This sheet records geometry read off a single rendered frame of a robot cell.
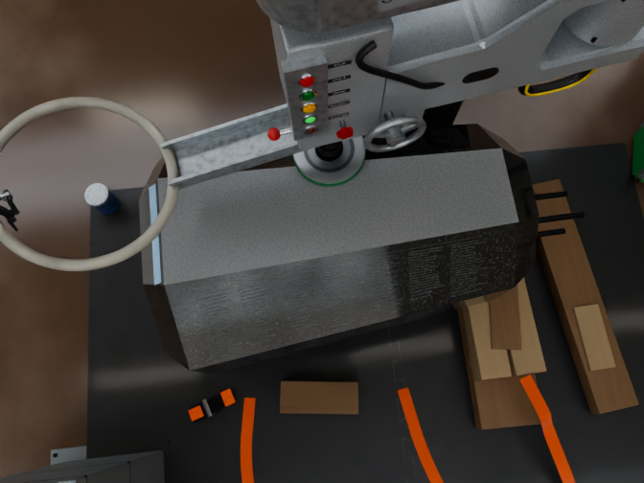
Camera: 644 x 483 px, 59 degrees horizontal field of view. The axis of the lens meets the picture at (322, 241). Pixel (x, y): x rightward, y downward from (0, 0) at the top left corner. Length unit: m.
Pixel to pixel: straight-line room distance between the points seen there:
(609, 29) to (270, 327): 1.17
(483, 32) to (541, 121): 1.61
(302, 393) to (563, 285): 1.14
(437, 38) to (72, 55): 2.19
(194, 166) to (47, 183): 1.36
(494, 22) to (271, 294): 0.94
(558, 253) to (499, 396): 0.64
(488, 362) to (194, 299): 1.13
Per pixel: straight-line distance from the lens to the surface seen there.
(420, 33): 1.26
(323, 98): 1.17
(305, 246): 1.64
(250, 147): 1.56
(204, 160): 1.59
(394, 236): 1.66
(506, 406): 2.38
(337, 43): 1.06
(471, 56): 1.27
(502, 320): 2.28
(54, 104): 1.72
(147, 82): 2.92
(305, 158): 1.70
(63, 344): 2.65
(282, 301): 1.71
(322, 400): 2.26
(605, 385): 2.53
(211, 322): 1.75
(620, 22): 1.46
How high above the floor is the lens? 2.39
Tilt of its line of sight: 75 degrees down
